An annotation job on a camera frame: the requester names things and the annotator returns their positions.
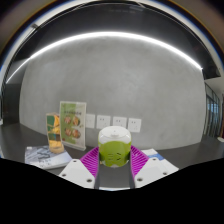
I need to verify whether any grey printed booklet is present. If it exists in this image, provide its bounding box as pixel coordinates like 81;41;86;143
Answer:
24;145;73;170

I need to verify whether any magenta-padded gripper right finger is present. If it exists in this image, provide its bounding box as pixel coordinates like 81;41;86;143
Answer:
128;145;180;190

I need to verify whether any white and blue booklet stack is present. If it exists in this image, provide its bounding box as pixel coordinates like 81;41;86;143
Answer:
143;148;179;174

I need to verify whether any glass partition with dark frame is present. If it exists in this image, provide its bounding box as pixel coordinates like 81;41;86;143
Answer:
203;82;224;138

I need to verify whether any ceiling LED light strip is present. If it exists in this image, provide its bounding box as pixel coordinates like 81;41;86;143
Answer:
5;31;203;85

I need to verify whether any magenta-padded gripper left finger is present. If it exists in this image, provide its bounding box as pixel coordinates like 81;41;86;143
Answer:
58;146;103;190

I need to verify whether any green and white charger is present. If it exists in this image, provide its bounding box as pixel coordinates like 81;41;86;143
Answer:
97;125;133;169

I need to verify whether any small acrylic yellow sign stand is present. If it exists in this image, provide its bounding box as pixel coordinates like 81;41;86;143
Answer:
45;112;66;154

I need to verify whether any large acrylic menu sign stand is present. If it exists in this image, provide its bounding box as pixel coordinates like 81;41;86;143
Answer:
59;100;88;152

